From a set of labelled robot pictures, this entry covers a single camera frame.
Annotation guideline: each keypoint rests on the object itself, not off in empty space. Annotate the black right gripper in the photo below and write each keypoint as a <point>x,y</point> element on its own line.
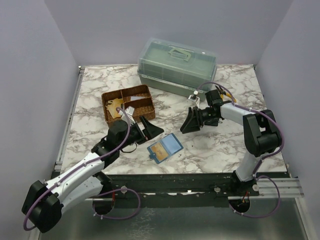
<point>193,123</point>

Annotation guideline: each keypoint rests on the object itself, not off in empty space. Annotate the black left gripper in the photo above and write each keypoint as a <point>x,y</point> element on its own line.
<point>150,131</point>

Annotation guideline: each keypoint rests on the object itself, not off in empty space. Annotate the blue leather card holder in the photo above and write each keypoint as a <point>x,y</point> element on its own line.
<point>171,144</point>

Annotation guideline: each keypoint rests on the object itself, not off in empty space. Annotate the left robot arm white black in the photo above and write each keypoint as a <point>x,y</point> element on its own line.
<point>46,202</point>

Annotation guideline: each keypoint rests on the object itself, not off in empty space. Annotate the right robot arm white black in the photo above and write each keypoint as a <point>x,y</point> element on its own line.
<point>260,130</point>

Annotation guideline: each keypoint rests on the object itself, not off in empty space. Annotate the black leather card holder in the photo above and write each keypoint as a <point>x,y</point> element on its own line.
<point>212,122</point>

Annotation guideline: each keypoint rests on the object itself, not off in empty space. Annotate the white card in basket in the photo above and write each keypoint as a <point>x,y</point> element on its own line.
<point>134,98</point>

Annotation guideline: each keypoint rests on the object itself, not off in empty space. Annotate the brown wicker divided basket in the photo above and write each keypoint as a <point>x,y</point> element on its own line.
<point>142,107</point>

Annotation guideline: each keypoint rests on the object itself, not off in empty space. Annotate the green plastic storage box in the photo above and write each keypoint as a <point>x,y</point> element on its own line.
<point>176,68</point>

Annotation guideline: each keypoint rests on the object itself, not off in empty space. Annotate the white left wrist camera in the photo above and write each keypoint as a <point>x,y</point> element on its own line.
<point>129,112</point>

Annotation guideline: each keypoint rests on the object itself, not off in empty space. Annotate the yellow handled pliers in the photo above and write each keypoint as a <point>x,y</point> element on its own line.
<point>222,92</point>

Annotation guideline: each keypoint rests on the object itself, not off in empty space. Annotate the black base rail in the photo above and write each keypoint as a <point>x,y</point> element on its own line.
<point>127,191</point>

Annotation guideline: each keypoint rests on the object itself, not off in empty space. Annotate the left aluminium side rail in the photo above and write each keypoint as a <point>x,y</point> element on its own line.
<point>65,137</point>

